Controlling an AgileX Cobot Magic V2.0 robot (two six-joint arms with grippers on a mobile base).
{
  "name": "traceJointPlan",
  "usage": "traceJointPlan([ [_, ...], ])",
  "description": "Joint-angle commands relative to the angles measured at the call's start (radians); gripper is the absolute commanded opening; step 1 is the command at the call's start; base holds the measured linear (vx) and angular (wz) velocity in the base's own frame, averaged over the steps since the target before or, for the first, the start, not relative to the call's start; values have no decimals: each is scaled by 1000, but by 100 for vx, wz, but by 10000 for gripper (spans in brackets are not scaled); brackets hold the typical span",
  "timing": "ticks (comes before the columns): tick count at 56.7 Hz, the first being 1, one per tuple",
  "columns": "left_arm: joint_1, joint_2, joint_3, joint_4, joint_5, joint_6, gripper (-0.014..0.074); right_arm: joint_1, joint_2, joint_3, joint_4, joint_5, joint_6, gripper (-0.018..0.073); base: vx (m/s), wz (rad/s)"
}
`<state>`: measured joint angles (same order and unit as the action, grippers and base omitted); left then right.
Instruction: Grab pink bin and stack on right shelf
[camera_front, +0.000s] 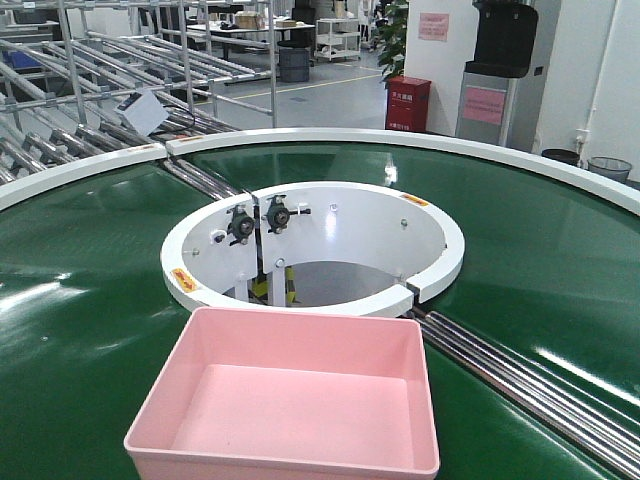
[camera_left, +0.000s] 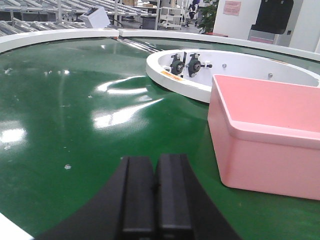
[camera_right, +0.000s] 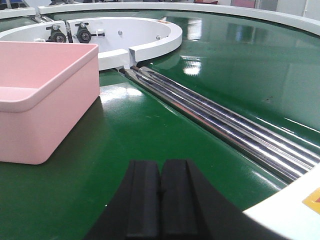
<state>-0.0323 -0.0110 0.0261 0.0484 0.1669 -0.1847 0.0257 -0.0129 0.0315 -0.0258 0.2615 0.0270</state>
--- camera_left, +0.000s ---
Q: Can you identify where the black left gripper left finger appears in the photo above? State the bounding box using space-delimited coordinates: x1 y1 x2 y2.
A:
37 156 155 240

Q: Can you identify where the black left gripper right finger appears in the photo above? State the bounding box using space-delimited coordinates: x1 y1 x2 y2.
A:
155 153 240 240

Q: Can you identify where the pink plastic bin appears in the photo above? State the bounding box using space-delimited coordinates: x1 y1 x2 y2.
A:
207 74 320 200

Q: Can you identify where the white shelf cart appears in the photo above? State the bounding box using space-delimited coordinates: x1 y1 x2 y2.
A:
158 7 183 29

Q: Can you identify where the green potted plant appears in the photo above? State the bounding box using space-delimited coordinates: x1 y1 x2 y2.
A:
197 0 219 34

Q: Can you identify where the white box on rollers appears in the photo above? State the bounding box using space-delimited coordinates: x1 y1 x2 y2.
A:
78 5 111 29

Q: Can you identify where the white outer conveyor rim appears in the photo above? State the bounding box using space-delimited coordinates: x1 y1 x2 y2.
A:
0 28 320 61

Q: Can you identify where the black water dispenser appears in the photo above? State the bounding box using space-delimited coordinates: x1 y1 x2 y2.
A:
248 0 294 45

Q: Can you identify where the metal roller rack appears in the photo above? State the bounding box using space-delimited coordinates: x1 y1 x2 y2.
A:
0 0 161 37

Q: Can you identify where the white inner conveyor ring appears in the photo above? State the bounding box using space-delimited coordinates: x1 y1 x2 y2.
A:
145 49 320 104

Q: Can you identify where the pink wall notice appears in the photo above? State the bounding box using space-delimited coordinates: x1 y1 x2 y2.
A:
223 0 242 16

